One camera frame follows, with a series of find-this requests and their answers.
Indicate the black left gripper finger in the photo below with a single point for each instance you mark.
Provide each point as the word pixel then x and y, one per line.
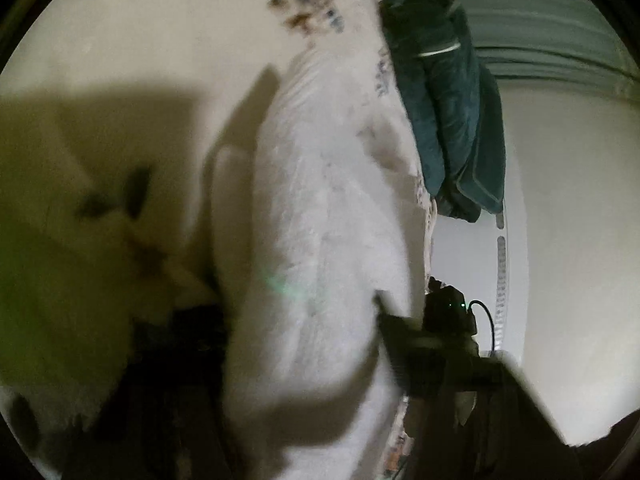
pixel 476 418

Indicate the white knit garment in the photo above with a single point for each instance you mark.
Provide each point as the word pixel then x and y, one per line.
pixel 328 211

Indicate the white curved headboard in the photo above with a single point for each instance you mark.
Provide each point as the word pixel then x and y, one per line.
pixel 488 261

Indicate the dark green folded blanket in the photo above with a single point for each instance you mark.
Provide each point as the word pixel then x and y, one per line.
pixel 453 105

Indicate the grey-green curtain right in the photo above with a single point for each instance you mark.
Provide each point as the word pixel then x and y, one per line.
pixel 564 41

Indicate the floral bed blanket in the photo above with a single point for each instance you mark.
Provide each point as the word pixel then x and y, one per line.
pixel 115 326

